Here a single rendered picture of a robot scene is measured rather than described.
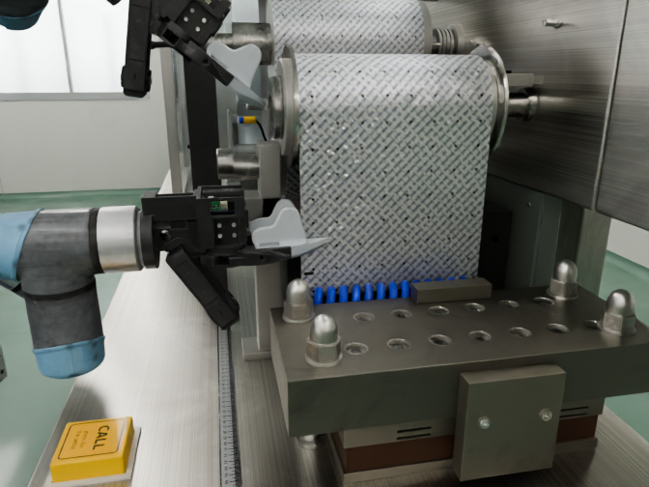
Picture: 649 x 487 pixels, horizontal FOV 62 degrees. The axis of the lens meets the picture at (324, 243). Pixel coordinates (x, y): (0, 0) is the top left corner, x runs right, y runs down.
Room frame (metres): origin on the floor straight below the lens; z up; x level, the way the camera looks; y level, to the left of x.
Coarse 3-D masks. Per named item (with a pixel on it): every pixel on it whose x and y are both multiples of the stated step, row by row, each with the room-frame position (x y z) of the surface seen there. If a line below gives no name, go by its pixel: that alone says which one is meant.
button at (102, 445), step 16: (128, 416) 0.51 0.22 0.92; (64, 432) 0.49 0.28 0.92; (80, 432) 0.49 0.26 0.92; (96, 432) 0.49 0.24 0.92; (112, 432) 0.49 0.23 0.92; (128, 432) 0.49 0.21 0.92; (64, 448) 0.46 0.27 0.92; (80, 448) 0.46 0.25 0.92; (96, 448) 0.46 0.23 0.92; (112, 448) 0.46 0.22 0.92; (128, 448) 0.48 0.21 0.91; (64, 464) 0.44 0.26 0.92; (80, 464) 0.44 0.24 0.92; (96, 464) 0.44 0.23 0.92; (112, 464) 0.45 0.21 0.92; (64, 480) 0.44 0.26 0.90
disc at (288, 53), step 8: (288, 48) 0.66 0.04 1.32; (288, 56) 0.66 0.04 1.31; (296, 72) 0.62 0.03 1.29; (296, 80) 0.61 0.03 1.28; (296, 88) 0.61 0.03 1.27; (296, 96) 0.61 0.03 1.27; (296, 104) 0.61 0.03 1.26; (296, 112) 0.61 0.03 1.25; (296, 120) 0.61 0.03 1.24; (296, 128) 0.61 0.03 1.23; (296, 136) 0.61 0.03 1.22; (296, 144) 0.62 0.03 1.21; (296, 152) 0.62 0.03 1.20; (288, 160) 0.68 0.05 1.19
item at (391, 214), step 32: (320, 160) 0.62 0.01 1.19; (352, 160) 0.63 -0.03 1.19; (384, 160) 0.64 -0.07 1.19; (416, 160) 0.65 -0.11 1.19; (448, 160) 0.65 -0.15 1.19; (480, 160) 0.66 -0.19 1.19; (320, 192) 0.62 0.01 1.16; (352, 192) 0.63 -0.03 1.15; (384, 192) 0.64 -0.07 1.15; (416, 192) 0.65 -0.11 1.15; (448, 192) 0.65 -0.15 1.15; (480, 192) 0.66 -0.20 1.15; (320, 224) 0.62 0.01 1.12; (352, 224) 0.63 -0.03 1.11; (384, 224) 0.64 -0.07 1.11; (416, 224) 0.65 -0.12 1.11; (448, 224) 0.66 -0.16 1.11; (480, 224) 0.66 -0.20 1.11; (320, 256) 0.62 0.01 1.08; (352, 256) 0.63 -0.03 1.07; (384, 256) 0.64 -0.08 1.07; (416, 256) 0.65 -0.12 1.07; (448, 256) 0.66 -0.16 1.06
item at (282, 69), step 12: (276, 72) 0.71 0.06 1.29; (288, 72) 0.64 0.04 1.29; (492, 72) 0.69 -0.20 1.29; (288, 84) 0.63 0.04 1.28; (288, 96) 0.62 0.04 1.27; (288, 108) 0.62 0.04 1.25; (288, 120) 0.62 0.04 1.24; (492, 120) 0.67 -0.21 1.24; (288, 132) 0.63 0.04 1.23; (288, 144) 0.64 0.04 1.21
